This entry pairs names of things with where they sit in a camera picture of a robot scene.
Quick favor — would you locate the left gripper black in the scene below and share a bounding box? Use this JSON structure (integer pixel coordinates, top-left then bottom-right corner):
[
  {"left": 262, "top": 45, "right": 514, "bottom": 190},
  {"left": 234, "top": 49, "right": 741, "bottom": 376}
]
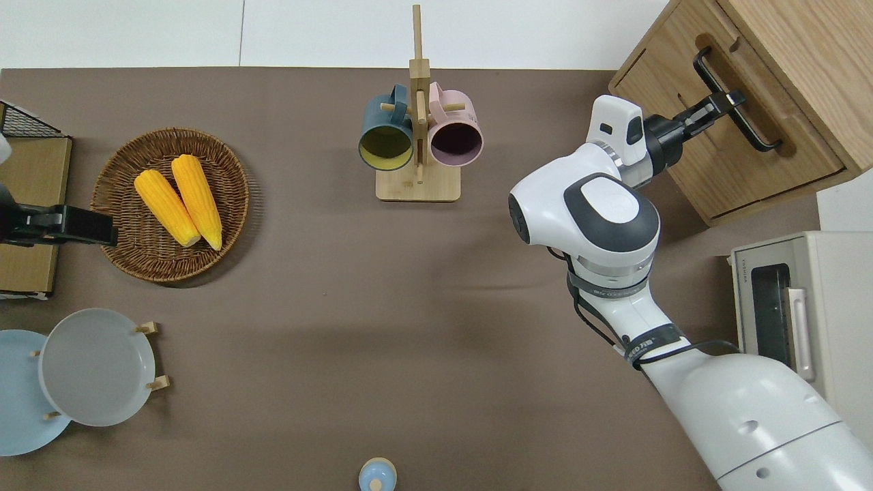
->
[{"left": 0, "top": 181, "right": 119, "bottom": 246}]

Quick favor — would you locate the black metal drawer handle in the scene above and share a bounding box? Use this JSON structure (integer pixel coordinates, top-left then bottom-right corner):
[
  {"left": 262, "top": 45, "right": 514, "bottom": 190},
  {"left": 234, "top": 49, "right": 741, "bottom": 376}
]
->
[{"left": 694, "top": 46, "right": 784, "bottom": 152}]

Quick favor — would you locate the brown table mat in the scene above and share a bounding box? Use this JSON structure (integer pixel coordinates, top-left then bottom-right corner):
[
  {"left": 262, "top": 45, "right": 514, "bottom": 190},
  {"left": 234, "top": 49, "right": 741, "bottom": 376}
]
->
[{"left": 0, "top": 67, "right": 819, "bottom": 491}]

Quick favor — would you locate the yellow corn cob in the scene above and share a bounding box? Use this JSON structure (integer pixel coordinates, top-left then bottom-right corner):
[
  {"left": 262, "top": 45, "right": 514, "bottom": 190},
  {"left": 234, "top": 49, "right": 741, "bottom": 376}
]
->
[
  {"left": 134, "top": 169, "right": 203, "bottom": 248},
  {"left": 171, "top": 154, "right": 223, "bottom": 251}
]

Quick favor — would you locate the small blue dome bell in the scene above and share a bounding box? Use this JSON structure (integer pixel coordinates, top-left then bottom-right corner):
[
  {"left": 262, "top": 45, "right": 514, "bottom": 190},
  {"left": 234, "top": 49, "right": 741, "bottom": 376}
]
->
[{"left": 359, "top": 458, "right": 398, "bottom": 491}]

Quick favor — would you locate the grey plate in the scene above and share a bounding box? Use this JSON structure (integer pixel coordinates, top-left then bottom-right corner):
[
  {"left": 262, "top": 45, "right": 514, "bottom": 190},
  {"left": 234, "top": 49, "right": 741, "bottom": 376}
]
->
[{"left": 38, "top": 308, "right": 156, "bottom": 428}]

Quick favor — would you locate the wooden mug tree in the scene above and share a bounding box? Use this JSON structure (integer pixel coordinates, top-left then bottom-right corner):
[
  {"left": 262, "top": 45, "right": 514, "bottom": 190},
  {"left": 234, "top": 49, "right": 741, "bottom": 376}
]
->
[{"left": 376, "top": 4, "right": 462, "bottom": 203}]

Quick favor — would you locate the dark blue mug yellow inside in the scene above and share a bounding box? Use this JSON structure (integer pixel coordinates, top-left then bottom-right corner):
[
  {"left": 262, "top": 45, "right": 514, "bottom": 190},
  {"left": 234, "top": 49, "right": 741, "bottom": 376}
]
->
[{"left": 358, "top": 83, "right": 415, "bottom": 171}]

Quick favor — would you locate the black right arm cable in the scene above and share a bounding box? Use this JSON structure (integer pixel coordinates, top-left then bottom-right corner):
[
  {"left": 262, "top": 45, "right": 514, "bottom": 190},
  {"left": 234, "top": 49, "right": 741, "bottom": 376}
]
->
[{"left": 565, "top": 249, "right": 741, "bottom": 373}]

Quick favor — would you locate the wooden plate rack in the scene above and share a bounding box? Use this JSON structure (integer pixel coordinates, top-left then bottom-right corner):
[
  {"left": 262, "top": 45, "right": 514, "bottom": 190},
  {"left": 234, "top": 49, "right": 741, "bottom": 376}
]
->
[{"left": 29, "top": 321, "right": 170, "bottom": 421}]

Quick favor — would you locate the light blue plate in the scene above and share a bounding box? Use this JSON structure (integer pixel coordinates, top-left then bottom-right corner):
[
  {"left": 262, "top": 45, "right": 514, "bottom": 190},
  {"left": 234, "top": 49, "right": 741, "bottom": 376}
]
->
[{"left": 0, "top": 329, "right": 72, "bottom": 456}]

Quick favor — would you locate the light wooden drawer cabinet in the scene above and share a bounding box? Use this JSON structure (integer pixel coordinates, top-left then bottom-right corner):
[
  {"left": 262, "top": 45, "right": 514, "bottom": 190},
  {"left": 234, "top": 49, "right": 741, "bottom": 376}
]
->
[{"left": 608, "top": 0, "right": 873, "bottom": 227}]

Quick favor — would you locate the round brown wicker basket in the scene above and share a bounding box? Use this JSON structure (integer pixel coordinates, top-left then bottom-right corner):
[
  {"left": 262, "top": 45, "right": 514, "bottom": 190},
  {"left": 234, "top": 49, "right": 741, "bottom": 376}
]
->
[{"left": 91, "top": 128, "right": 250, "bottom": 283}]

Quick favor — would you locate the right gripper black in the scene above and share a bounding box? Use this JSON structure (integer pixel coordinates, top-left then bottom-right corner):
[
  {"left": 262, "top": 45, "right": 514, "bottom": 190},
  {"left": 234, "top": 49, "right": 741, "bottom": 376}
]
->
[{"left": 643, "top": 90, "right": 746, "bottom": 180}]

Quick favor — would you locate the wire grid wooden shelf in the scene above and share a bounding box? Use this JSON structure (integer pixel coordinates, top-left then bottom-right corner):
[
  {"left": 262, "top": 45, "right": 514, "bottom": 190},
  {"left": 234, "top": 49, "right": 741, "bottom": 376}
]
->
[{"left": 0, "top": 101, "right": 73, "bottom": 299}]

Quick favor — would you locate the pink mug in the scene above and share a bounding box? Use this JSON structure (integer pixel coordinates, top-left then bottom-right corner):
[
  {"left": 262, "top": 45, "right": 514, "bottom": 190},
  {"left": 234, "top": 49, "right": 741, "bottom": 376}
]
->
[{"left": 428, "top": 82, "right": 484, "bottom": 168}]

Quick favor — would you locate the white toaster oven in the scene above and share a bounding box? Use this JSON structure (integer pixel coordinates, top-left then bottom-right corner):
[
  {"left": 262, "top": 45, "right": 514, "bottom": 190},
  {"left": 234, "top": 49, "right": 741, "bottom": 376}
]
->
[{"left": 730, "top": 230, "right": 873, "bottom": 447}]

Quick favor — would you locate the wooden drawer front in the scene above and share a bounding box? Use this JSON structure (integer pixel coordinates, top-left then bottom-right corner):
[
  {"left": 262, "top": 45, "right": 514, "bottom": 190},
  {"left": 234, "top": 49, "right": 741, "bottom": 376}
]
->
[{"left": 638, "top": 10, "right": 848, "bottom": 209}]

